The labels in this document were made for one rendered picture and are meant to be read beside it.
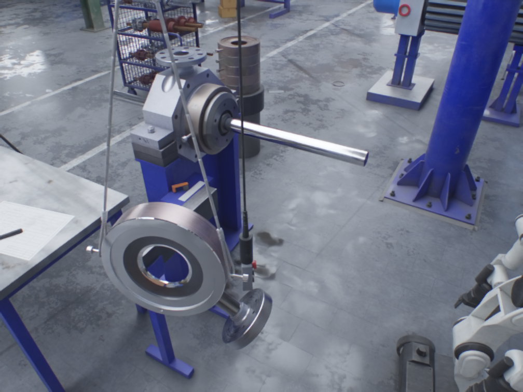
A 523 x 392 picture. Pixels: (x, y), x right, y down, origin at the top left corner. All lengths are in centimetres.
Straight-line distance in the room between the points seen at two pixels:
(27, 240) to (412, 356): 189
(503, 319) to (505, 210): 224
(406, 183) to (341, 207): 67
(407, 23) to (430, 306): 342
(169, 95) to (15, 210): 92
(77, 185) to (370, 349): 183
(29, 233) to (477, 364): 193
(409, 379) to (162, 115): 177
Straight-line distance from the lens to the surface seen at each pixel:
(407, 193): 359
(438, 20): 520
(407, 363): 225
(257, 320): 121
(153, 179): 217
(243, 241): 131
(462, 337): 182
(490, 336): 178
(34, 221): 207
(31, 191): 229
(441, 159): 344
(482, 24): 309
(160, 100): 210
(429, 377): 224
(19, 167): 254
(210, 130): 204
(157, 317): 202
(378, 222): 326
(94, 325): 267
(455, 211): 354
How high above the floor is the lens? 203
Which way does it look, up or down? 37 degrees down
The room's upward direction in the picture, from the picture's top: straight up
